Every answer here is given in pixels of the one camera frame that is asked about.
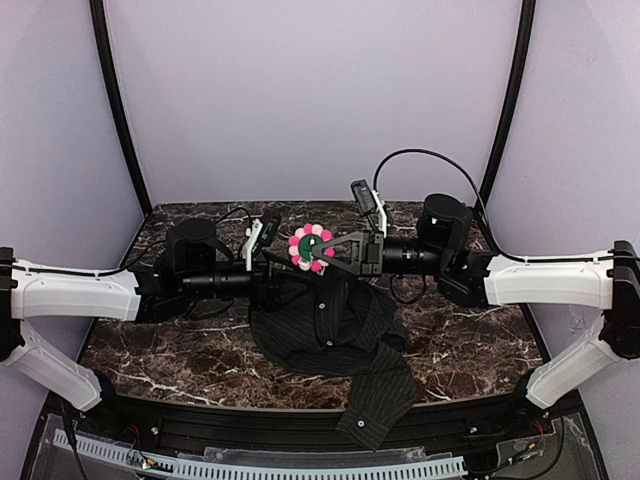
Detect pink white beaded brooch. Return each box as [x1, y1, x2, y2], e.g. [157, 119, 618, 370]
[288, 224, 333, 276]

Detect black pinstriped garment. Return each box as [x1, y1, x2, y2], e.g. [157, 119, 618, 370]
[250, 272, 419, 450]

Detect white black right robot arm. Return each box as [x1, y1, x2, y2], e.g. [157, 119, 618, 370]
[310, 194, 639, 411]

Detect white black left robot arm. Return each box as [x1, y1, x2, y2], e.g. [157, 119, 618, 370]
[1, 212, 281, 412]

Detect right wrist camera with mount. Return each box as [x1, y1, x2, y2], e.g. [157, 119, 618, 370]
[350, 179, 389, 237]

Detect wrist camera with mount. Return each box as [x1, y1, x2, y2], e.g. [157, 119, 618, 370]
[350, 179, 389, 237]
[241, 209, 282, 272]

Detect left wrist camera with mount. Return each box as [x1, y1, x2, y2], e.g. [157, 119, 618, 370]
[241, 209, 282, 272]

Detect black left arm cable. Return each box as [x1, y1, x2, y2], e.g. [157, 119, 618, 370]
[217, 205, 256, 241]

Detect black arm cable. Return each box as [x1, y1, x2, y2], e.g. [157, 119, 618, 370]
[217, 205, 256, 241]
[373, 147, 521, 261]

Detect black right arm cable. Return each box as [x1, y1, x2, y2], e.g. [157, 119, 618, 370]
[373, 147, 521, 261]

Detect black left corner frame post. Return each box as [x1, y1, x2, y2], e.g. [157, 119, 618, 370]
[89, 0, 152, 216]

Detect black corner frame post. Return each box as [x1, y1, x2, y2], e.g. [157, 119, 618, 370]
[89, 0, 152, 216]
[476, 0, 537, 207]

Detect black front frame rail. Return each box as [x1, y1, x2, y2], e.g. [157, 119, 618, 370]
[119, 395, 538, 453]

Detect white slotted cable duct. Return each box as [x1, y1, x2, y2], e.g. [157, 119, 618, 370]
[75, 436, 468, 480]

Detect black right corner frame post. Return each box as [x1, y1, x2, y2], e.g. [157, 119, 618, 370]
[476, 0, 537, 207]

